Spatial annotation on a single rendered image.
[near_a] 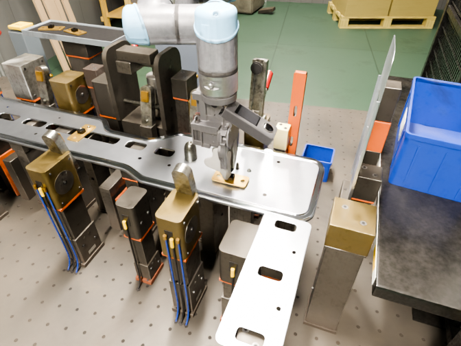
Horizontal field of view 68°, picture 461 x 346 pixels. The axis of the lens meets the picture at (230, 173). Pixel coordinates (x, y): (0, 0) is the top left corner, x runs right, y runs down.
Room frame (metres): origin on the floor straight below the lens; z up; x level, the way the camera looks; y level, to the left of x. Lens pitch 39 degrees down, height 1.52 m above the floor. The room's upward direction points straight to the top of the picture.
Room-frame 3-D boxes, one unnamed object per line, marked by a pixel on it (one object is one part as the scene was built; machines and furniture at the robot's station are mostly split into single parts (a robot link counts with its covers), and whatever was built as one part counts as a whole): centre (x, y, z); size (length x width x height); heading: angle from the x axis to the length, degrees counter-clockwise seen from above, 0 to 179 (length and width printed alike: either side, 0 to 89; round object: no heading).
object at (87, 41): (1.21, 0.52, 1.16); 0.37 x 0.14 x 0.02; 70
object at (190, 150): (0.70, 0.10, 1.02); 0.03 x 0.03 x 0.07
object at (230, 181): (0.61, 0.00, 1.01); 0.08 x 0.04 x 0.01; 70
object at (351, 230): (0.44, -0.23, 0.88); 0.08 x 0.08 x 0.36; 70
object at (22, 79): (1.10, 0.67, 0.90); 0.13 x 0.08 x 0.41; 160
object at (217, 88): (0.62, 0.02, 1.24); 0.08 x 0.08 x 0.05
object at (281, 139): (0.75, -0.13, 0.88); 0.04 x 0.04 x 0.37; 70
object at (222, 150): (0.59, 0.01, 1.10); 0.05 x 0.02 x 0.09; 160
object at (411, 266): (0.70, -0.49, 1.01); 0.90 x 0.22 x 0.03; 160
